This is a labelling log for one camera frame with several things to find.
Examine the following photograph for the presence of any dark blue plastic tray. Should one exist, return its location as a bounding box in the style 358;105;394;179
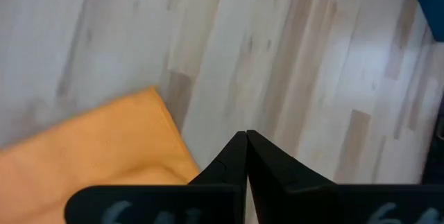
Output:
406;0;444;43

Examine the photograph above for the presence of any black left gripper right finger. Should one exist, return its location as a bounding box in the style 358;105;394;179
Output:
246;129;444;224

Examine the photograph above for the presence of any orange microfiber towel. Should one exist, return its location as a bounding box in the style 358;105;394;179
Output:
0;85;201;224

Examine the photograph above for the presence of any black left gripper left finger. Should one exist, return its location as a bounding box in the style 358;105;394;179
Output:
64;130;248;224

